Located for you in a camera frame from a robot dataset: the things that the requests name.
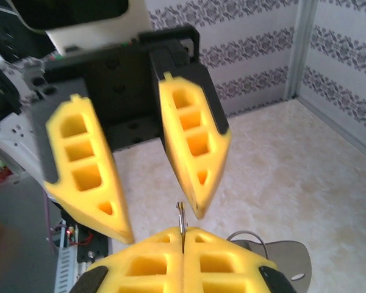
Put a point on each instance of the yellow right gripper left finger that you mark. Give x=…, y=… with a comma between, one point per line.
x=140, y=268

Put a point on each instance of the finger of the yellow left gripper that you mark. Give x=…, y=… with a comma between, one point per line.
x=109, y=183
x=216, y=158

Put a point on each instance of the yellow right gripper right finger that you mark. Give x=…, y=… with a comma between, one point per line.
x=225, y=268

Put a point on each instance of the silver split keyring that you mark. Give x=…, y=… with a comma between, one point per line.
x=181, y=226

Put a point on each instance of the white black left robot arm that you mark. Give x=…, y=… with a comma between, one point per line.
x=15, y=146

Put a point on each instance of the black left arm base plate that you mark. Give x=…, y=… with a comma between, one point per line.
x=94, y=247

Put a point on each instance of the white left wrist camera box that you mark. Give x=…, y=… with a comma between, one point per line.
x=88, y=33

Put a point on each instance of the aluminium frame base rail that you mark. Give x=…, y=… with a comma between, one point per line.
x=338, y=131

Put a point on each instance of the aluminium frame post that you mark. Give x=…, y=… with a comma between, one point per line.
x=303, y=45

